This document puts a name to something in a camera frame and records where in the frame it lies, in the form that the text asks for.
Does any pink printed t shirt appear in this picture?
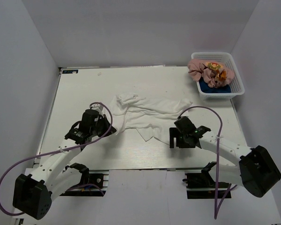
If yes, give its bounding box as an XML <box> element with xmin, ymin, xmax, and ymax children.
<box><xmin>187</xmin><ymin>59</ymin><xmax>235</xmax><ymax>88</ymax></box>

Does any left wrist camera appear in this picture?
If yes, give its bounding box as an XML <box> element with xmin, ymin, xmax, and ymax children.
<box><xmin>89</xmin><ymin>103</ymin><xmax>104</xmax><ymax>112</ymax></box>

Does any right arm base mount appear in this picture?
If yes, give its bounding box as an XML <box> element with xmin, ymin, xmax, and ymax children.
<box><xmin>182</xmin><ymin>172</ymin><xmax>232</xmax><ymax>200</ymax></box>

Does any white plastic basket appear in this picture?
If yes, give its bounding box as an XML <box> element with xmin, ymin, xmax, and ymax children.
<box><xmin>191</xmin><ymin>52</ymin><xmax>244</xmax><ymax>100</ymax></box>

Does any blue label sticker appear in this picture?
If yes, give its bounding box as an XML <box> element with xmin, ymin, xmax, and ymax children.
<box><xmin>62</xmin><ymin>69</ymin><xmax>79</xmax><ymax>74</ymax></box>

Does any blue t shirt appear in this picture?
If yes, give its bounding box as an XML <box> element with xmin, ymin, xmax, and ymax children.
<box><xmin>199</xmin><ymin>79</ymin><xmax>231</xmax><ymax>93</ymax></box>

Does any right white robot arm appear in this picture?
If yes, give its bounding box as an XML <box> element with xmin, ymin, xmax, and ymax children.
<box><xmin>169</xmin><ymin>116</ymin><xmax>281</xmax><ymax>198</ymax></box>

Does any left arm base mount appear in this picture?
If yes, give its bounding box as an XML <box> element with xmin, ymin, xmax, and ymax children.
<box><xmin>61</xmin><ymin>171</ymin><xmax>109</xmax><ymax>197</ymax></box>

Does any white t shirt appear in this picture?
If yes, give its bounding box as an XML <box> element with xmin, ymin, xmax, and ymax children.
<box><xmin>108</xmin><ymin>93</ymin><xmax>192</xmax><ymax>144</ymax></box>

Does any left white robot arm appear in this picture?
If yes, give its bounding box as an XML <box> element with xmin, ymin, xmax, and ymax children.
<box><xmin>13</xmin><ymin>103</ymin><xmax>116</xmax><ymax>220</ymax></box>

